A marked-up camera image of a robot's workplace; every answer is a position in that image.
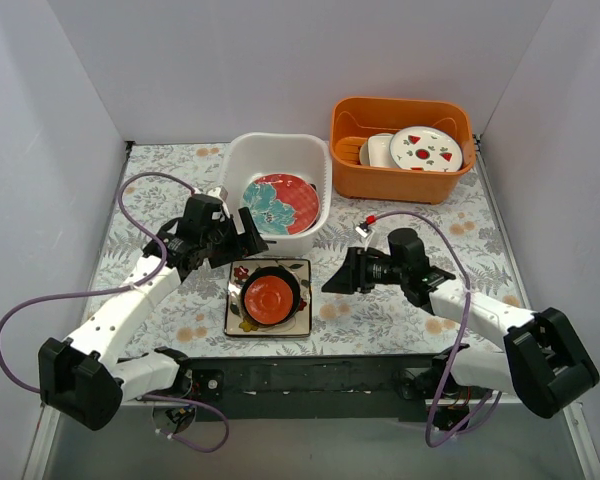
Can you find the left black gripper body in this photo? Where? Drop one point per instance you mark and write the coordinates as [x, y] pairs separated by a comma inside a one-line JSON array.
[[231, 238]]

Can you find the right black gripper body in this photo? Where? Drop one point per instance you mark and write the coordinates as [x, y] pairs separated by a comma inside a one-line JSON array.
[[357, 270]]

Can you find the red rimmed round plate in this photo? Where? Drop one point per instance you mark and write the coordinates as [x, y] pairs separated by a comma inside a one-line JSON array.
[[281, 204]]

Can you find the orange red small saucer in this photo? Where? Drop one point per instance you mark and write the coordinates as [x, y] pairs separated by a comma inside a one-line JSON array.
[[269, 300]]

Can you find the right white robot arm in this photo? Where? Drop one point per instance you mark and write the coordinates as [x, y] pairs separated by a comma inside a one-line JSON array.
[[540, 358]]

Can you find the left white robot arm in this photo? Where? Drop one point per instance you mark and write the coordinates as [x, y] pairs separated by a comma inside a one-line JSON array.
[[83, 375]]

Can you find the white plastic bin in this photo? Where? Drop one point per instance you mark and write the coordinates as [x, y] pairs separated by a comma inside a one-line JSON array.
[[254, 155]]

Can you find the round white dish in bin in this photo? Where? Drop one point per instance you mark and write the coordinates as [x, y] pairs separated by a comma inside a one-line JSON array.
[[364, 154]]

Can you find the orange plastic bin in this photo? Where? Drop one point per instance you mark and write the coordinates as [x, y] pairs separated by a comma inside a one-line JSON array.
[[356, 119]]

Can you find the black bowl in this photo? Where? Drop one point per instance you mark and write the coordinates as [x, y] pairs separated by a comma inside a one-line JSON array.
[[278, 271]]

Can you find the square cream floral plate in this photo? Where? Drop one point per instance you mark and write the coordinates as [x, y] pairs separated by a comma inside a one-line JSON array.
[[237, 324]]

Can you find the floral table mat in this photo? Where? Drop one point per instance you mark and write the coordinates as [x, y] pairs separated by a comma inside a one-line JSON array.
[[464, 232]]

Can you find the white watermelon pattern plate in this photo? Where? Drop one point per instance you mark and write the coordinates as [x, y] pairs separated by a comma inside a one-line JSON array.
[[420, 148]]

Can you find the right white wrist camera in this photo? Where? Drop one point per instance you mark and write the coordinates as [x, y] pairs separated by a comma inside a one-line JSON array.
[[366, 232]]

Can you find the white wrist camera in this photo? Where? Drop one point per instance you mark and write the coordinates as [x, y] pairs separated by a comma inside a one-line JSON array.
[[366, 232], [219, 192]]

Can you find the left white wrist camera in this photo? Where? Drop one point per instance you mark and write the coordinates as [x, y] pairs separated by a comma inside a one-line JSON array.
[[219, 192]]

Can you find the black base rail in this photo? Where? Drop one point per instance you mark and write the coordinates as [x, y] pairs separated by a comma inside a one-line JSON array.
[[307, 387]]

